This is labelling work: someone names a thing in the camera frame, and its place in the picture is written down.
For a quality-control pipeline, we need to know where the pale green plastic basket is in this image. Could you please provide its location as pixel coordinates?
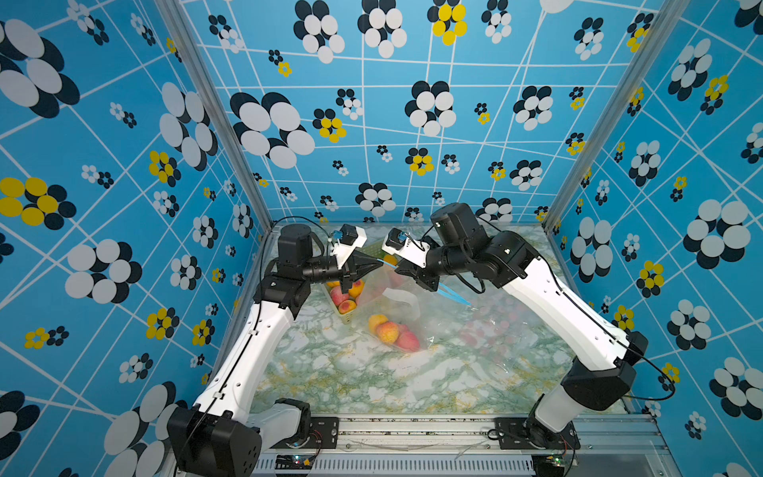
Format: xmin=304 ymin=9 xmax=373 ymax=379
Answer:
xmin=323 ymin=264 xmax=393 ymax=323

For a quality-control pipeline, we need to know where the clear zip-top bag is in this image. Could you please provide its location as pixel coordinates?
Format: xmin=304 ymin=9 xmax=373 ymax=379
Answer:
xmin=348 ymin=240 xmax=471 ymax=353

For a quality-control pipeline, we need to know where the pink red peach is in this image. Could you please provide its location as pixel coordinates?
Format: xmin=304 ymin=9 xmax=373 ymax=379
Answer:
xmin=395 ymin=331 xmax=421 ymax=353

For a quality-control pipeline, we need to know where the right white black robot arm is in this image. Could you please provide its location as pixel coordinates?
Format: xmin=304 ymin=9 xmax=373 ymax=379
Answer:
xmin=385 ymin=203 xmax=648 ymax=448

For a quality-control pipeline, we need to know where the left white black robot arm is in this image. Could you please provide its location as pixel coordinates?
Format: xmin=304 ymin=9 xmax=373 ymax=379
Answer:
xmin=167 ymin=224 xmax=381 ymax=476

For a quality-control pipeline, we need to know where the yellow red blush peach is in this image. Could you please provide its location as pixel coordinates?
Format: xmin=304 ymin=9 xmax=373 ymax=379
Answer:
xmin=348 ymin=279 xmax=365 ymax=299

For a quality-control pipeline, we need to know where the yellow orange peach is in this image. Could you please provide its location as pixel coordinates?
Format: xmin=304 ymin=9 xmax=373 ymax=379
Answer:
xmin=375 ymin=321 xmax=401 ymax=345

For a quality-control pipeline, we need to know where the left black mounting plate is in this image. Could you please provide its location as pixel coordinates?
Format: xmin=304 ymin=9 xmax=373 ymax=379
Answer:
xmin=275 ymin=417 xmax=340 ymax=450

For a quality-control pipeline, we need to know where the black mounting plate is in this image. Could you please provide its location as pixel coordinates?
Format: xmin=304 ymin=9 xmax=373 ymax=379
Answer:
xmin=487 ymin=417 xmax=580 ymax=451
xmin=275 ymin=417 xmax=340 ymax=450

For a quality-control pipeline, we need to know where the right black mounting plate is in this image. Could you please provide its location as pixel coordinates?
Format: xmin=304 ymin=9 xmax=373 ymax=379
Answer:
xmin=487 ymin=417 xmax=580 ymax=451

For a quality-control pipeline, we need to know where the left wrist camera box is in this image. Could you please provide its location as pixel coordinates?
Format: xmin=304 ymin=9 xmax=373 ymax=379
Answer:
xmin=330 ymin=224 xmax=367 ymax=268

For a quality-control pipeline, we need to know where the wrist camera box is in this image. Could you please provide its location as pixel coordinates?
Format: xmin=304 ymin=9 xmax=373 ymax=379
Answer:
xmin=381 ymin=228 xmax=431 ymax=268
xmin=330 ymin=224 xmax=367 ymax=268

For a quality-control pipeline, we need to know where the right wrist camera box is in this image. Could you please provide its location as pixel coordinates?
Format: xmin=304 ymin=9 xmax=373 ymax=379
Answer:
xmin=381 ymin=228 xmax=431 ymax=268

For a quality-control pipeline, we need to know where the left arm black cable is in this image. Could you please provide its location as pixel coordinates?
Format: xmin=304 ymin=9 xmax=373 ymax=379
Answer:
xmin=258 ymin=215 xmax=332 ymax=287

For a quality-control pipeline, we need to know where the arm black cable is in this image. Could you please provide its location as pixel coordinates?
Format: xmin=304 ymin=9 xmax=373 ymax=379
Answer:
xmin=258 ymin=215 xmax=332 ymax=287
xmin=476 ymin=217 xmax=678 ymax=401

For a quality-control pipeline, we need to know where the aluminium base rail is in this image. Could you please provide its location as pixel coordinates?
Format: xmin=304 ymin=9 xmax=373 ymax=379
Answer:
xmin=248 ymin=415 xmax=681 ymax=476

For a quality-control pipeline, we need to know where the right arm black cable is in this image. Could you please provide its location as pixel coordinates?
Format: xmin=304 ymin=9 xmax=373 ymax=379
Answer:
xmin=476 ymin=217 xmax=678 ymax=401

